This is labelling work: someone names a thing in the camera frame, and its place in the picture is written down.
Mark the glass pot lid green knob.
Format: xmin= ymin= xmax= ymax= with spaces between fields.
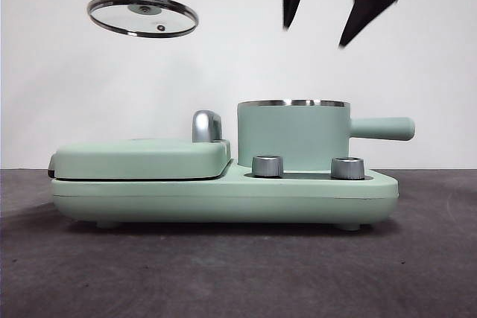
xmin=86 ymin=0 xmax=200 ymax=39

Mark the mint green handled pot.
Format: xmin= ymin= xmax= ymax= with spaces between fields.
xmin=237 ymin=98 xmax=416 ymax=170

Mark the chrome griddle lid handle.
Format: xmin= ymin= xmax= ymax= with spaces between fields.
xmin=192 ymin=110 xmax=224 ymax=144

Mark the mint green breakfast machine base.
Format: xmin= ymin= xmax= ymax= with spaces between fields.
xmin=50 ymin=157 xmax=399 ymax=230

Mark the silver control knob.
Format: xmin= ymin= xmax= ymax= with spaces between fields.
xmin=251 ymin=155 xmax=284 ymax=178
xmin=330 ymin=156 xmax=365 ymax=180

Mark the mint green griddle lid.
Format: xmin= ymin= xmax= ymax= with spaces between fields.
xmin=47 ymin=139 xmax=233 ymax=181

